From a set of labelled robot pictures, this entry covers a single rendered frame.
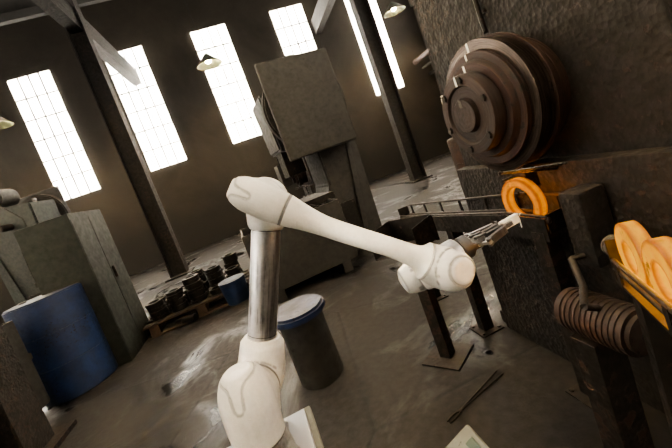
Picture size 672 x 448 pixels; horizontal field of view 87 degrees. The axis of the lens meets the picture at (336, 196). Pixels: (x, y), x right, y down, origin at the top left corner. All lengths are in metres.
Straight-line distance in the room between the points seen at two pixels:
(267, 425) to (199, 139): 10.46
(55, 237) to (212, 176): 7.51
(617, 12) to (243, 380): 1.39
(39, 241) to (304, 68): 2.95
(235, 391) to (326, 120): 3.10
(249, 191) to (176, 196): 10.31
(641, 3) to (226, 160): 10.59
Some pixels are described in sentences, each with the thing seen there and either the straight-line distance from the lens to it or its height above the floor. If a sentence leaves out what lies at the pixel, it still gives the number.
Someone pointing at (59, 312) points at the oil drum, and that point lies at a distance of 3.89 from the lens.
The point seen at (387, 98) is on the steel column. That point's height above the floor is 1.98.
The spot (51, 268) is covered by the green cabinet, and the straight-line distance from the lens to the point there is 4.14.
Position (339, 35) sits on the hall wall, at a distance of 12.41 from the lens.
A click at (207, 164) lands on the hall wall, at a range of 11.21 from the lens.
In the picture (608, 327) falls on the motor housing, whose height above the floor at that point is 0.50.
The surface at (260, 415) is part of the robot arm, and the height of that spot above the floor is 0.53.
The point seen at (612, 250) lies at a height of 0.69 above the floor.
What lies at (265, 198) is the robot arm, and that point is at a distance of 1.03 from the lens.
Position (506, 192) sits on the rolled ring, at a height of 0.79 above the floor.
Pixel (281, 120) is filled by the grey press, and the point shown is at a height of 1.68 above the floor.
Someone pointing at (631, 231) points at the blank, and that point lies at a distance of 0.97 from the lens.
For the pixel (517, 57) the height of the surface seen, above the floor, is 1.23.
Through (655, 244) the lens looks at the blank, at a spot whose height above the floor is 0.80.
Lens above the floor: 1.13
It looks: 6 degrees down
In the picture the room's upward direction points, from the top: 20 degrees counter-clockwise
